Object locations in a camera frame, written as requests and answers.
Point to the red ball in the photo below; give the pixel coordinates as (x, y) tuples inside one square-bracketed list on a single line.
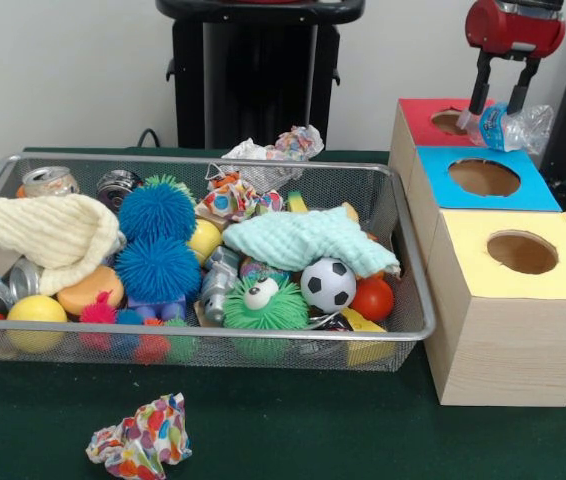
[(375, 297)]

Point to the green fuzzy toy with eyes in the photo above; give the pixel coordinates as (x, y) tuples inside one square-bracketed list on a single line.
[(268, 308)]

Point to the grey robot toy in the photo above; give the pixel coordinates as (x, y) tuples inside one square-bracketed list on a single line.
[(219, 288)]

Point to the yellow cheese wedge toy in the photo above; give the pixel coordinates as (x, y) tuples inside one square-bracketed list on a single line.
[(363, 325)]

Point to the black and white soccer ball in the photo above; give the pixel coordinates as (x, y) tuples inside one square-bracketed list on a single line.
[(328, 285)]

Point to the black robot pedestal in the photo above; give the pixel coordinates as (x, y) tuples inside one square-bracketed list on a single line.
[(258, 80)]

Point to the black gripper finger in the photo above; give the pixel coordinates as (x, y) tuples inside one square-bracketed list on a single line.
[(480, 85), (521, 85)]

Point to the orange round disc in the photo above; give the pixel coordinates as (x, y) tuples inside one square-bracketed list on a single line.
[(88, 290)]

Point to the mint green waffle cloth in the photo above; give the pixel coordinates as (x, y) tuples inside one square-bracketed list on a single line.
[(303, 240)]

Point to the cream waffle cloth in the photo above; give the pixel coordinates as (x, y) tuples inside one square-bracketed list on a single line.
[(38, 235)]

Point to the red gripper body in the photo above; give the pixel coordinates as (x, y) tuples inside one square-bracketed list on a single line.
[(513, 30)]

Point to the yellow ball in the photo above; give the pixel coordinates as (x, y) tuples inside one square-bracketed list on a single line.
[(206, 240), (36, 320)]

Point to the crushed clear plastic bottle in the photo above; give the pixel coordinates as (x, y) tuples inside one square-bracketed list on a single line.
[(508, 128)]

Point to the blue spiky ball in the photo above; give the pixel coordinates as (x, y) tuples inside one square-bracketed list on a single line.
[(158, 268), (158, 210)]

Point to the crushed silver can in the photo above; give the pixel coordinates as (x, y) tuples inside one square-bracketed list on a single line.
[(48, 182)]

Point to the wooden box with three holes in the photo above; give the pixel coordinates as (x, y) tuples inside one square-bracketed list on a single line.
[(508, 330)]

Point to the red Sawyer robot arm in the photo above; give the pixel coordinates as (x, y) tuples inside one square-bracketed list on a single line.
[(531, 4)]

